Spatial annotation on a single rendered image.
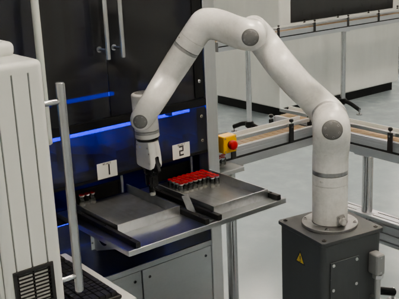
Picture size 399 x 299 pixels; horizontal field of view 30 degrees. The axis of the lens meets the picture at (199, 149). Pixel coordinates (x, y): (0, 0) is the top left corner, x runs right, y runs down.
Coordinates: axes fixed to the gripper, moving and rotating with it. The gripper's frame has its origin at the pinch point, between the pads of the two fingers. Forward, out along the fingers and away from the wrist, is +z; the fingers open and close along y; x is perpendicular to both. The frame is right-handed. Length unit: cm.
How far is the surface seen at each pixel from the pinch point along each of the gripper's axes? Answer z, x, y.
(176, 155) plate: 2.0, 24.8, -21.9
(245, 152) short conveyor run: 15, 69, -36
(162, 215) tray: 11.7, -0.3, 5.6
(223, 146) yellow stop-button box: 4, 48, -23
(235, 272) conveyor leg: 72, 62, -39
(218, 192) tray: 14.7, 31.3, -4.4
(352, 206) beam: 52, 121, -21
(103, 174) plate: 0.5, -8.7, -19.9
